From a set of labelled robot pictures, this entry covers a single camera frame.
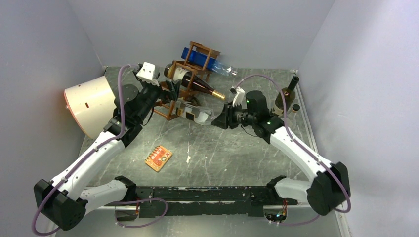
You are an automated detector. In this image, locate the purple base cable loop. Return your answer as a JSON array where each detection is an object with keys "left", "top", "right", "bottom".
[{"left": 114, "top": 197, "right": 170, "bottom": 229}]

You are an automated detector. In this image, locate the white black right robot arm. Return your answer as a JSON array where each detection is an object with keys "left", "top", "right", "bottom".
[{"left": 211, "top": 89, "right": 351, "bottom": 216}]

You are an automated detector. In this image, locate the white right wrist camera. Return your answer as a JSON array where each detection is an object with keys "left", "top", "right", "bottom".
[{"left": 230, "top": 86, "right": 245, "bottom": 107}]

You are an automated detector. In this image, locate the brown wooden wine rack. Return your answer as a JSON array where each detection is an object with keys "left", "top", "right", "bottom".
[{"left": 165, "top": 41, "right": 225, "bottom": 100}]

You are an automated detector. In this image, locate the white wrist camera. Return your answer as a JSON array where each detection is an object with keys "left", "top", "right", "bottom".
[
  {"left": 230, "top": 86, "right": 245, "bottom": 107},
  {"left": 134, "top": 62, "right": 160, "bottom": 86}
]

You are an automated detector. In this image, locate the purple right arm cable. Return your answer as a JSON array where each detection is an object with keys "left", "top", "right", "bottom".
[{"left": 234, "top": 74, "right": 352, "bottom": 214}]

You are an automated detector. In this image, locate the brown bottle gold foil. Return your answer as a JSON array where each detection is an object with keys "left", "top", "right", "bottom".
[{"left": 164, "top": 63, "right": 226, "bottom": 100}]

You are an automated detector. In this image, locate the dark green wine bottle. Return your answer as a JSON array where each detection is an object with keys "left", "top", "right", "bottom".
[{"left": 271, "top": 76, "right": 300, "bottom": 116}]

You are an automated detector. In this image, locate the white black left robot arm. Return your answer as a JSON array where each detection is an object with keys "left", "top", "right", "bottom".
[{"left": 31, "top": 80, "right": 180, "bottom": 236}]

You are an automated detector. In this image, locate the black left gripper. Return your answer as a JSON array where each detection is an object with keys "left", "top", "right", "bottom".
[{"left": 136, "top": 72, "right": 182, "bottom": 122}]

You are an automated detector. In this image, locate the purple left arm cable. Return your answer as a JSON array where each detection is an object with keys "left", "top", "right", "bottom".
[{"left": 32, "top": 64, "right": 141, "bottom": 237}]

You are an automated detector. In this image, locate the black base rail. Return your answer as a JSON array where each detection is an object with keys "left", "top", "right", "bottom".
[{"left": 136, "top": 186, "right": 297, "bottom": 218}]

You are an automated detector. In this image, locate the white cone lamp shade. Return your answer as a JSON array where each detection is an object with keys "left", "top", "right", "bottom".
[{"left": 64, "top": 76, "right": 116, "bottom": 140}]

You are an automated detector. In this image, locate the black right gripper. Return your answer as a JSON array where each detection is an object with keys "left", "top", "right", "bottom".
[{"left": 212, "top": 100, "right": 256, "bottom": 129}]

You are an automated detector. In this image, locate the blue clear plastic bottle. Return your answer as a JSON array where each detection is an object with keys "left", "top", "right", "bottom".
[{"left": 181, "top": 47, "right": 238, "bottom": 77}]

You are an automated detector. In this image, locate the clear bottle white label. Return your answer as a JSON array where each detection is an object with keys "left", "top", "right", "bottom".
[{"left": 280, "top": 104, "right": 300, "bottom": 130}]

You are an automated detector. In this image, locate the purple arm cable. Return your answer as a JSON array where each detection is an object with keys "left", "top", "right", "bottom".
[
  {"left": 32, "top": 64, "right": 141, "bottom": 237},
  {"left": 234, "top": 74, "right": 352, "bottom": 214}
]

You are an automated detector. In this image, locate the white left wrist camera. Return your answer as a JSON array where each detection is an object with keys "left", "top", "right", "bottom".
[{"left": 134, "top": 62, "right": 160, "bottom": 86}]

